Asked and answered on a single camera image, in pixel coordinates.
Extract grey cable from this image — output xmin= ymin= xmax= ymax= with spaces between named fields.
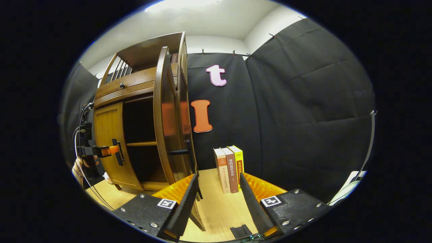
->
xmin=329 ymin=110 xmax=377 ymax=206

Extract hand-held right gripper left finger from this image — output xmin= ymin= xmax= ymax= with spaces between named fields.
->
xmin=111 ymin=174 xmax=200 ymax=242

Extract yellow book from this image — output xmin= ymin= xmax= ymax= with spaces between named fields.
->
xmin=228 ymin=145 xmax=244 ymax=186

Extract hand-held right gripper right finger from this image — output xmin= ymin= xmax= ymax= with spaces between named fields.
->
xmin=239 ymin=172 xmax=333 ymax=238

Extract large ceiling light panel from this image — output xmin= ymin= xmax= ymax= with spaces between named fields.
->
xmin=145 ymin=0 xmax=223 ymax=13

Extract brown book with white label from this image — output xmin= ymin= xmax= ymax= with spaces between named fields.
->
xmin=221 ymin=147 xmax=239 ymax=193

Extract wooden cabinet door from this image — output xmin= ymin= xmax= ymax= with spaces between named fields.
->
xmin=93 ymin=101 xmax=144 ymax=190
xmin=153 ymin=47 xmax=199 ymax=185

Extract wooden drawer with black knob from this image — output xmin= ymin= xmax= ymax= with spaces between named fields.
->
xmin=94 ymin=64 xmax=179 ymax=102

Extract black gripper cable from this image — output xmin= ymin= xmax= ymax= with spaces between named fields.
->
xmin=73 ymin=102 xmax=115 ymax=211

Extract wooden double-door shoe cabinet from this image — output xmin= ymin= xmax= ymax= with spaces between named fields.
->
xmin=93 ymin=31 xmax=206 ymax=232

